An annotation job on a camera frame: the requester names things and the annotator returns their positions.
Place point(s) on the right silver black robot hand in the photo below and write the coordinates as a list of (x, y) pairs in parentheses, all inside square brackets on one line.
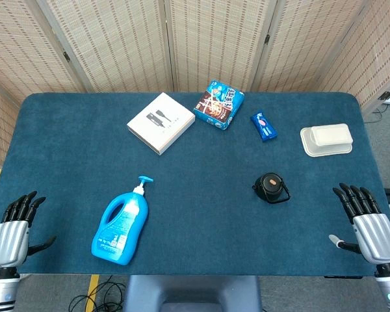
[(372, 235)]

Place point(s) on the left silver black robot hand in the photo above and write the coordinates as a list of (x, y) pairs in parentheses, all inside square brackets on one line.
[(9, 239)]

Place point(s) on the small black round object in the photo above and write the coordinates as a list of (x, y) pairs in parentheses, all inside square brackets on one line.
[(271, 188)]

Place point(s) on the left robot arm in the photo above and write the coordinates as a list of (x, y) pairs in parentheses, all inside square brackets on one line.
[(0, 289)]

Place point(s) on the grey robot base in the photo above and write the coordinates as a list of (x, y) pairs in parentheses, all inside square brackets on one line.
[(191, 293)]

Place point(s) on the white plastic food container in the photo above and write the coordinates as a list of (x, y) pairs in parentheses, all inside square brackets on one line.
[(326, 139)]

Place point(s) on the blue detergent pump bottle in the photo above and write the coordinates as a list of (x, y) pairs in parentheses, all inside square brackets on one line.
[(121, 227)]

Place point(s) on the blue cookie packet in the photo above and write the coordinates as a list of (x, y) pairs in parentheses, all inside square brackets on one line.
[(263, 126)]

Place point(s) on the blue table mat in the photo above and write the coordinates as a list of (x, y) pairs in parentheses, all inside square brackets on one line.
[(188, 182)]

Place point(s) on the white flat product box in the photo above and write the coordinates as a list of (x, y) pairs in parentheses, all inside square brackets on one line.
[(161, 123)]

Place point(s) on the blue snack box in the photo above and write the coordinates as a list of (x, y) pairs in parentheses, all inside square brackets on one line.
[(218, 105)]

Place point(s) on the woven folding screen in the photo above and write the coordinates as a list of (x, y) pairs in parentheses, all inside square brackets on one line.
[(195, 45)]

